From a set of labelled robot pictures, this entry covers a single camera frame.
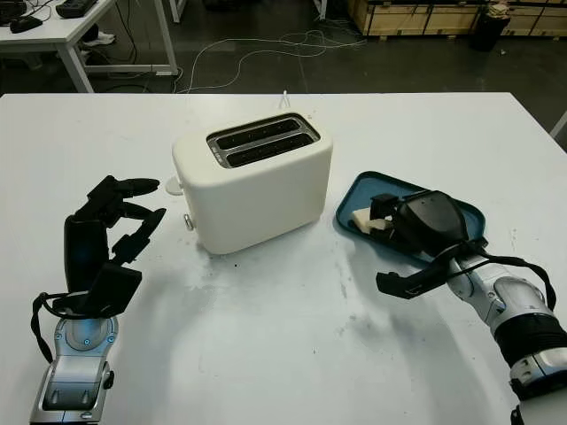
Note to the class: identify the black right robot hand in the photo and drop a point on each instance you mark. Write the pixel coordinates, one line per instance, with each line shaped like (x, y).
(429, 221)

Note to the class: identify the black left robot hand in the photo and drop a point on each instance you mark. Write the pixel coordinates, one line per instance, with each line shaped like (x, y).
(84, 252)

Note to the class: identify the slice of white bread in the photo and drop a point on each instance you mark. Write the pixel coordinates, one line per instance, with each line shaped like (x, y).
(361, 218)

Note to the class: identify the white toaster lever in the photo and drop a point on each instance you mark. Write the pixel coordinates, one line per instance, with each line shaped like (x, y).
(173, 186)

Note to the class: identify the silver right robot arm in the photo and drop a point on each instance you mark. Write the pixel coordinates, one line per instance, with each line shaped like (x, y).
(509, 296)

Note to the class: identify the blue plastic tray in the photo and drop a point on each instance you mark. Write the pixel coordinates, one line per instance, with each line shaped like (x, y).
(367, 188)

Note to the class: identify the silver toaster dial knob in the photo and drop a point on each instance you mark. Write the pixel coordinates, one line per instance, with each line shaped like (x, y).
(189, 222)

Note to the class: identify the cream white two-slot toaster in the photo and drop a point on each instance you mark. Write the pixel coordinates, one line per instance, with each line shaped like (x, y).
(248, 203)

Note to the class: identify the stacked wooden crates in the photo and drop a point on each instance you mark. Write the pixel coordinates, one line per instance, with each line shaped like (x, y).
(407, 17)

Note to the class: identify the white shoes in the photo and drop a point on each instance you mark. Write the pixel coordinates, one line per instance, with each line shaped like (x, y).
(99, 39)

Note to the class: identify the white office desk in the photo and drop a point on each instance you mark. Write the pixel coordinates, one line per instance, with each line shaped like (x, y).
(62, 31)

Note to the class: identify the crumpled brown paper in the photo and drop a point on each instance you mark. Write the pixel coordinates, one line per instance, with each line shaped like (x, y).
(498, 9)

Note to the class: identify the black desktop device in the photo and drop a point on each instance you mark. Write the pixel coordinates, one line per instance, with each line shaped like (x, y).
(75, 8)

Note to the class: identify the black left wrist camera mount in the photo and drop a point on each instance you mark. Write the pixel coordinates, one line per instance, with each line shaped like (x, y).
(115, 279)

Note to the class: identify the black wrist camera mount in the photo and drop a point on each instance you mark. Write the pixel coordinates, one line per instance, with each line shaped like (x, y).
(115, 279)
(407, 283)

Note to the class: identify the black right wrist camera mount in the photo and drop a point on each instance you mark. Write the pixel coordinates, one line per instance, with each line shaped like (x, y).
(407, 283)

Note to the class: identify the white furniture frame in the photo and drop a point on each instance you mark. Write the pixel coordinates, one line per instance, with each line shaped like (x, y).
(560, 128)

